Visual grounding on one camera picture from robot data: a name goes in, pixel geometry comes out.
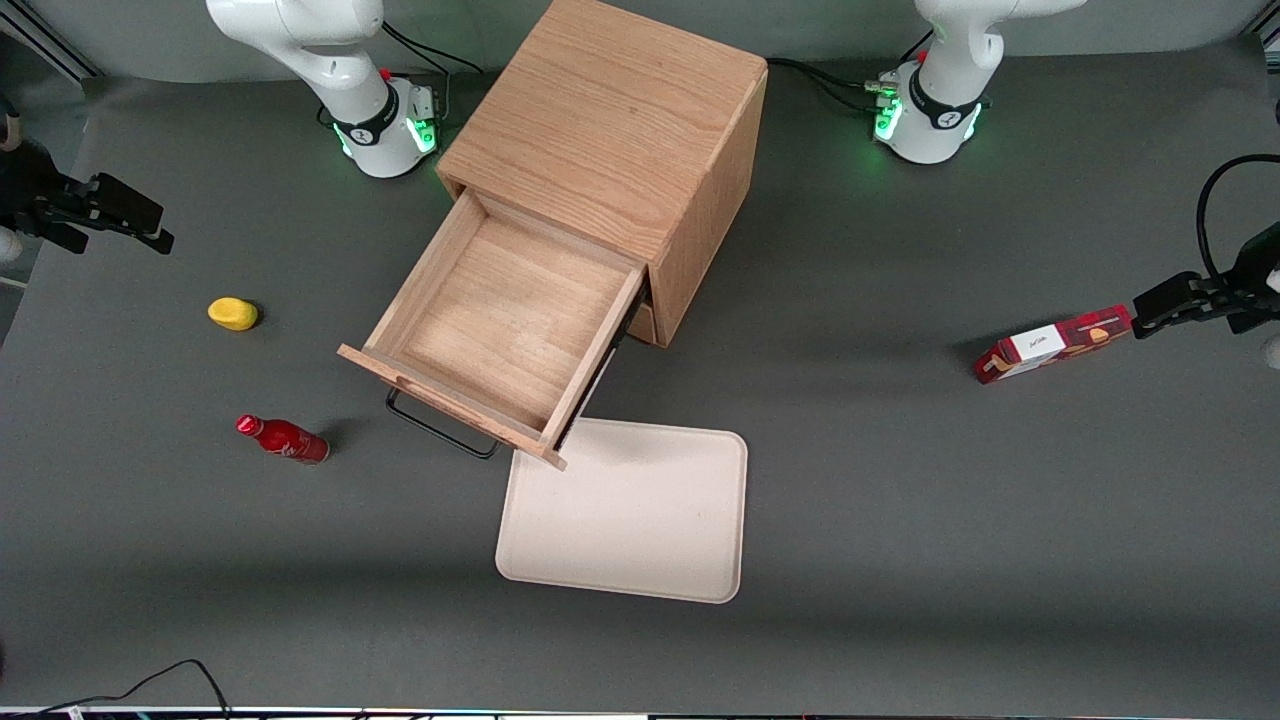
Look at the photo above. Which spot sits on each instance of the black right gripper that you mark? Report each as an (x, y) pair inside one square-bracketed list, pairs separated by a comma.
[(32, 196)]

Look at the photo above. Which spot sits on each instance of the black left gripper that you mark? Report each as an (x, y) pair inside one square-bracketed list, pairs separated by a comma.
[(1256, 272)]

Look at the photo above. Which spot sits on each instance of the open-box wooden drawer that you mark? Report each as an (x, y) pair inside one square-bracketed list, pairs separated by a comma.
[(500, 320)]

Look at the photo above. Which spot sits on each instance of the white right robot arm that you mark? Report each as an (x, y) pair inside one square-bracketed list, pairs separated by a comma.
[(330, 70)]

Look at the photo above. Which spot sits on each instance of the wooden drawer cabinet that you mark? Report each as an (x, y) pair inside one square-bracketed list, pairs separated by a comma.
[(600, 120)]

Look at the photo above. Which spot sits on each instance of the closed wooden drawer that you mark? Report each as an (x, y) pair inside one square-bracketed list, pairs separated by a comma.
[(646, 325)]

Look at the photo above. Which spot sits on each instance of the red tartan shortbread box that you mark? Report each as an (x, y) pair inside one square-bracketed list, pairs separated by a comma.
[(1050, 345)]

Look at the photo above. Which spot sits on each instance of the yellow lemon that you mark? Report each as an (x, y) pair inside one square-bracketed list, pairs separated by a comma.
[(232, 314)]

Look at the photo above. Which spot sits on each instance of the red drink bottle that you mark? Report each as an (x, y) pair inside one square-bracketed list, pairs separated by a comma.
[(285, 440)]

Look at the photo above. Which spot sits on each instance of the cream rectangular tray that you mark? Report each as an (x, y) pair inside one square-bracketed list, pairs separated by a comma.
[(630, 520)]

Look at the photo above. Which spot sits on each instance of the aluminium frame rail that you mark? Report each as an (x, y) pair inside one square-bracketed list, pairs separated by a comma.
[(1270, 38), (50, 45)]

